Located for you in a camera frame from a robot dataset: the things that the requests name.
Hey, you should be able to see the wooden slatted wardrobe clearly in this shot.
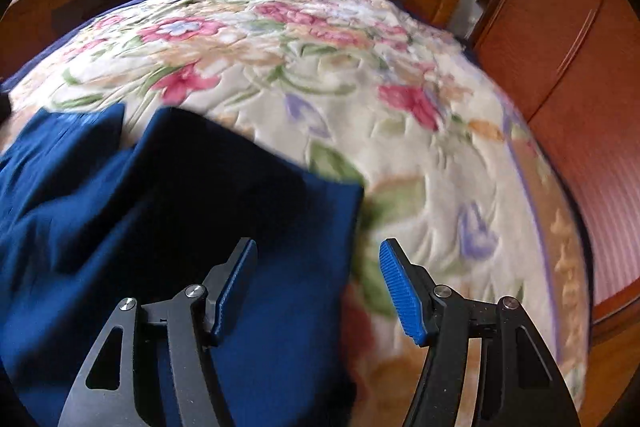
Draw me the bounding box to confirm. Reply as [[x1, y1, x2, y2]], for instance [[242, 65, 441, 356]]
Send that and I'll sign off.
[[470, 0, 640, 323]]

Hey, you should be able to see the floral blanket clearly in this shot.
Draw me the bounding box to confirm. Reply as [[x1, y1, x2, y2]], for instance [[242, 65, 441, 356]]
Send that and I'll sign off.
[[0, 0, 593, 427]]

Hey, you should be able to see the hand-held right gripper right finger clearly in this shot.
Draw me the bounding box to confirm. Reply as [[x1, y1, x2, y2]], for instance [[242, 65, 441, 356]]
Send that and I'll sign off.
[[378, 238, 582, 427]]

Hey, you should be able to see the wooden desk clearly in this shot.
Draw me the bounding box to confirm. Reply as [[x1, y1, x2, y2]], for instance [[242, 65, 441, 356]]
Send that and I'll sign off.
[[0, 0, 168, 72]]

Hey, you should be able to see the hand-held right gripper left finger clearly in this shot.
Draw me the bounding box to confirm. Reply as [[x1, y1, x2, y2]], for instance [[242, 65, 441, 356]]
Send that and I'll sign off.
[[57, 237, 259, 427]]

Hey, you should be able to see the blue suit jacket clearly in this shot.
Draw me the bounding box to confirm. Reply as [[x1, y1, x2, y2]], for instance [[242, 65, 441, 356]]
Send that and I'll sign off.
[[0, 106, 366, 427]]

